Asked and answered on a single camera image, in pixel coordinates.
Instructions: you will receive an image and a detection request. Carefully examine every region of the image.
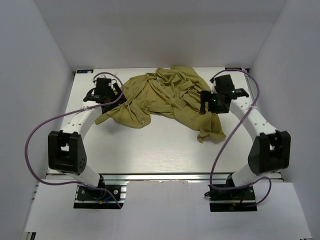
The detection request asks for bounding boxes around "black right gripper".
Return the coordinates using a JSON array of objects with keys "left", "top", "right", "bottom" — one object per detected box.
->
[{"left": 199, "top": 91, "right": 229, "bottom": 114}]

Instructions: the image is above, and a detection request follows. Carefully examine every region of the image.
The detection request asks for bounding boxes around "olive green jacket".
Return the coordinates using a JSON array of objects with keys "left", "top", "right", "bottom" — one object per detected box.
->
[{"left": 95, "top": 66, "right": 226, "bottom": 143}]

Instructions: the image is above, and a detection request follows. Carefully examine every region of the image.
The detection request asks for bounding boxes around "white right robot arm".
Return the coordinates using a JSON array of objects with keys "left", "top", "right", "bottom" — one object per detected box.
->
[{"left": 200, "top": 74, "right": 291, "bottom": 200}]

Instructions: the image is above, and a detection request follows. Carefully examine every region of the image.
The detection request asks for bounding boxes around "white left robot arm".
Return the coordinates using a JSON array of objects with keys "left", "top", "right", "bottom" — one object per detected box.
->
[{"left": 48, "top": 77, "right": 126, "bottom": 200}]

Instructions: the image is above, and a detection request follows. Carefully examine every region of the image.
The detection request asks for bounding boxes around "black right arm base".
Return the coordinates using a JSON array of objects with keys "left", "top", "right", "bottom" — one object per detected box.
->
[{"left": 203, "top": 184, "right": 258, "bottom": 213}]

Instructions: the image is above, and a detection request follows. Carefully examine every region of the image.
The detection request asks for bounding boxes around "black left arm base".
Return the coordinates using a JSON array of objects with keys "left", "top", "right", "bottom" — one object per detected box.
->
[{"left": 73, "top": 180, "right": 127, "bottom": 210}]

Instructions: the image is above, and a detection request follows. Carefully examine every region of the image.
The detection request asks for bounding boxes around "blue label sticker left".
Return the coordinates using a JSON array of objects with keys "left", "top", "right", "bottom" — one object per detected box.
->
[{"left": 76, "top": 69, "right": 94, "bottom": 74}]

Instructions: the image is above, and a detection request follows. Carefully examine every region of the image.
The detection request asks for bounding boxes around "blue label sticker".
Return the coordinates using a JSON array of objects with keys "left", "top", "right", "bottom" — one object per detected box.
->
[
  {"left": 76, "top": 69, "right": 94, "bottom": 74},
  {"left": 224, "top": 67, "right": 243, "bottom": 72}
]

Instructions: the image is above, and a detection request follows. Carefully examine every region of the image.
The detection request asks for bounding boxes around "blue label sticker right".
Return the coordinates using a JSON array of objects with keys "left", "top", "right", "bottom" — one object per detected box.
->
[{"left": 224, "top": 67, "right": 243, "bottom": 72}]

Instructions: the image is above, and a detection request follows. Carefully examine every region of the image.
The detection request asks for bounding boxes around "aluminium table edge rail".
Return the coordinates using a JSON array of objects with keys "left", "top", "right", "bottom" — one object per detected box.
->
[{"left": 44, "top": 172, "right": 285, "bottom": 182}]

